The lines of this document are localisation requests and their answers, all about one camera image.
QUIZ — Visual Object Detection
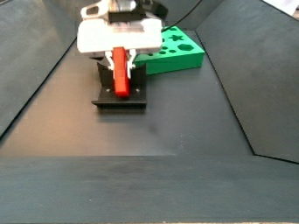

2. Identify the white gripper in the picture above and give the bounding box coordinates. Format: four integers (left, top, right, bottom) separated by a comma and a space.
77, 18, 163, 71

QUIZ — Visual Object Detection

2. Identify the red double-square block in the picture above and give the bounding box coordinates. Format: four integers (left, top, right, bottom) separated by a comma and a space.
112, 47, 130, 97

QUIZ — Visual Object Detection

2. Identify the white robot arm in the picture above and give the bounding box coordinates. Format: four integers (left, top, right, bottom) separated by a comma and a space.
77, 0, 168, 69

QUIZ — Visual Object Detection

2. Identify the green foam shape board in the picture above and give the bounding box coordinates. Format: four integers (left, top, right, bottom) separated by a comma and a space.
135, 26, 204, 74

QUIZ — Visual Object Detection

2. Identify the black curved holder stand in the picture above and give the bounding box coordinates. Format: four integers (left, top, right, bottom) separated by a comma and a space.
92, 64, 147, 109

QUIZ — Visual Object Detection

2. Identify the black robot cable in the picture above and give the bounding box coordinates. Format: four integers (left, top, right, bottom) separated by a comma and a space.
171, 0, 203, 28

